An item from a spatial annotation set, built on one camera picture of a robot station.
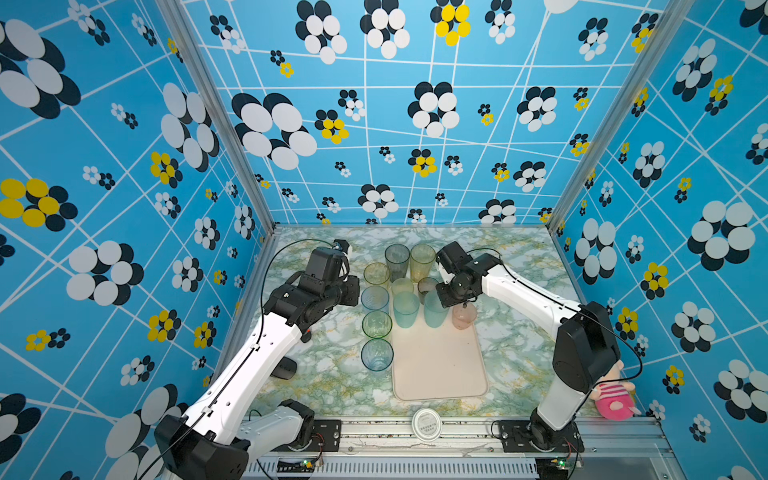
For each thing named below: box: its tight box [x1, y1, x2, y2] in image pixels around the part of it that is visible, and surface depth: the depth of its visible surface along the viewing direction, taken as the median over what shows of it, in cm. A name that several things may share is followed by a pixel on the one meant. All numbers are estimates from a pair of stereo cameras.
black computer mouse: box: [270, 356, 297, 380], surface depth 85 cm
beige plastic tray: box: [390, 296, 488, 401], surface depth 88 cm
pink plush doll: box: [590, 360, 642, 421], surface depth 76 cm
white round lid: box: [411, 408, 442, 443], surface depth 71 cm
